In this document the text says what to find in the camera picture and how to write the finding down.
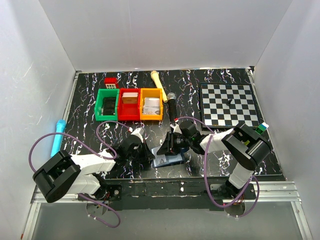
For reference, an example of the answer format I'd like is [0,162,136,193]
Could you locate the black microphone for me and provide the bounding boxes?
[167,92,178,124]

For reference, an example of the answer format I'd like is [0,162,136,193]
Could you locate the navy blue card holder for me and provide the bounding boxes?
[151,146,185,169]

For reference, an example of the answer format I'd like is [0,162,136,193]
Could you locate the beige wooden microphone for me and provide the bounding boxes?
[150,70,168,103]

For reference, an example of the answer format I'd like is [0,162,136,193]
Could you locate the white cards in yellow bin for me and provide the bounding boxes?
[142,97,160,115]

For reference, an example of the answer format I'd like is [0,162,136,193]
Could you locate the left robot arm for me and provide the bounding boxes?
[32,135,155,203]

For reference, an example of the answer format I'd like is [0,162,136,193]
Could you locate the red plastic bin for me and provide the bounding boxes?
[117,88,141,121]

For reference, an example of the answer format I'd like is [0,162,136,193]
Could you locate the black white chessboard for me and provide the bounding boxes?
[198,82,261,128]

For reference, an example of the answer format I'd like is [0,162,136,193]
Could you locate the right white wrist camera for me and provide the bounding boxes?
[170,123,182,134]

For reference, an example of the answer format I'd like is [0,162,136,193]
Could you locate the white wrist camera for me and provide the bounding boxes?
[170,123,182,134]
[131,127,145,142]

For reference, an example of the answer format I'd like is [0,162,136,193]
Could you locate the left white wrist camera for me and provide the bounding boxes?
[131,127,145,142]

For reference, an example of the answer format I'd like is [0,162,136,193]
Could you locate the yellow green brick stack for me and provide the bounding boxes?
[255,122,269,135]

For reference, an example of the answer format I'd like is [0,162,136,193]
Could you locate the yellow plastic bin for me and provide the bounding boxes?
[139,88,163,121]

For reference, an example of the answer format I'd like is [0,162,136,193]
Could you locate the white VIP credit card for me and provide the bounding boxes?
[153,154,168,168]

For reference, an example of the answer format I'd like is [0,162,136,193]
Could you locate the light blue toy microphone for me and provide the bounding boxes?
[50,119,67,158]

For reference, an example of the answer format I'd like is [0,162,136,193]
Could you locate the green plastic bin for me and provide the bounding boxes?
[94,88,120,122]

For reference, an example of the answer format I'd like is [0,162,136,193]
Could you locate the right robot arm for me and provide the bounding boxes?
[151,120,272,198]

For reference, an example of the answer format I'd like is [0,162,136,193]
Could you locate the orange cards in red bin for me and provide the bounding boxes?
[121,92,139,104]

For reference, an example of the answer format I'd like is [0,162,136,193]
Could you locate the black object in green bin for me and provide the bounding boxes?
[101,97,117,116]

